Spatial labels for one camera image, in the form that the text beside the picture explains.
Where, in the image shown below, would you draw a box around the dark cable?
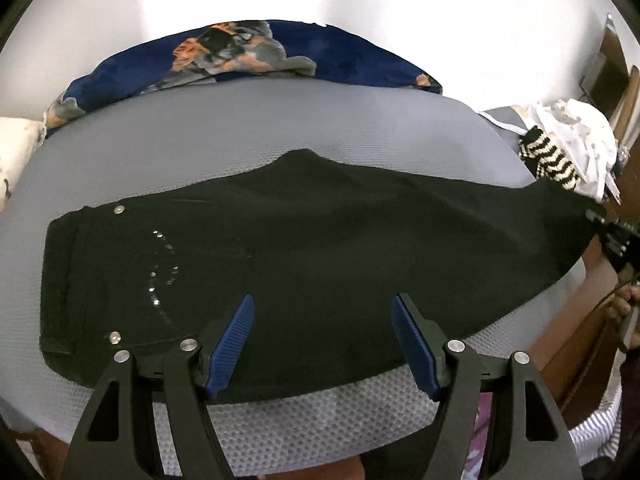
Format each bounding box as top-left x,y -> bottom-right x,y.
562,285 -> 618,403

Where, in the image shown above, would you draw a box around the black pants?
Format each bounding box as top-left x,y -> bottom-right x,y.
39,149 -> 608,406

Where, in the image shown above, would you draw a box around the grey pillow with white trim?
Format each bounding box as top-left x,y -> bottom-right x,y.
477,105 -> 531,138

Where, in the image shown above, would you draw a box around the black and cream striped crochet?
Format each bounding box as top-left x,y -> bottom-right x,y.
517,125 -> 588,192

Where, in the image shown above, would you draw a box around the purple patterned clothing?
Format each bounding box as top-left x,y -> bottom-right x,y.
462,392 -> 506,480

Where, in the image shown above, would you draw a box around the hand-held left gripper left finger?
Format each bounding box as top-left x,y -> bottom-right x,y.
60,294 -> 256,480

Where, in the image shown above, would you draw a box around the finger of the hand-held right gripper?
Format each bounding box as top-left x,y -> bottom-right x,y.
585,209 -> 623,241

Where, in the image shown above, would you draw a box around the white clothes pile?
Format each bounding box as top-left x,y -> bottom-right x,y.
525,99 -> 621,203

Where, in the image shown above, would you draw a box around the blue floral blanket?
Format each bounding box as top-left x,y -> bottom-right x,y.
42,20 -> 445,136

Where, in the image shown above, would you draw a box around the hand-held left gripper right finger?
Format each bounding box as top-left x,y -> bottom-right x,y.
391,292 -> 583,480

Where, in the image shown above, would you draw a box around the person's right hand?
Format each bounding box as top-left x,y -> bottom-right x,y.
605,282 -> 640,328

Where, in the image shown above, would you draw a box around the white striped cloth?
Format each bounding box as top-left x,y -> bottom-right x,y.
567,392 -> 628,461

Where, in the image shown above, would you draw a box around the brown wooden furniture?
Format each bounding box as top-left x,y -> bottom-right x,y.
580,14 -> 640,161

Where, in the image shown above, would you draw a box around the white floral pillow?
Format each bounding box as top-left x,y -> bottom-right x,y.
0,116 -> 46,211

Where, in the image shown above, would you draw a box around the grey mesh mat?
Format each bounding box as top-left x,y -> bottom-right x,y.
0,80 -> 591,478

